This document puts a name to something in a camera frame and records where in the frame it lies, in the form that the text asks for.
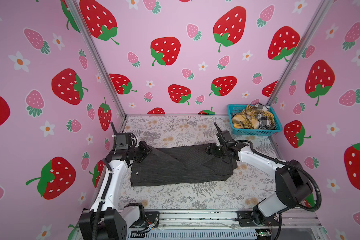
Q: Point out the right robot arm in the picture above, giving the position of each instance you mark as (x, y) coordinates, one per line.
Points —
(295, 187)

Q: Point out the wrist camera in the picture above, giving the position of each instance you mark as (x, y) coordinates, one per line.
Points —
(224, 137)
(123, 141)

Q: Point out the yellow plaid shirt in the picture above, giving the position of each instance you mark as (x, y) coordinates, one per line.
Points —
(257, 117)

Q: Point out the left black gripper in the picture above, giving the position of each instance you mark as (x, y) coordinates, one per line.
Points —
(145, 149)

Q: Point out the dark grey pinstripe shirt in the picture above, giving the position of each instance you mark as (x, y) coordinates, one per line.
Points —
(181, 165)

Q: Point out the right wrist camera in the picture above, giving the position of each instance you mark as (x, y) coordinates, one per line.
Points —
(224, 137)

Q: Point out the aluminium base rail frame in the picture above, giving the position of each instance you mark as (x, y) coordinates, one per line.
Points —
(215, 224)

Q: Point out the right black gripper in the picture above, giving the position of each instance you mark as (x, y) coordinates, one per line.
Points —
(210, 148)

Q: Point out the teal plastic basket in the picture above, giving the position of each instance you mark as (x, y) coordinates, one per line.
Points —
(232, 109)

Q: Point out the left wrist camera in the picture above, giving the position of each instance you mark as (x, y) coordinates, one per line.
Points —
(123, 141)

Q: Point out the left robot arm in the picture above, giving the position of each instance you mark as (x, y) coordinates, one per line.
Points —
(108, 192)

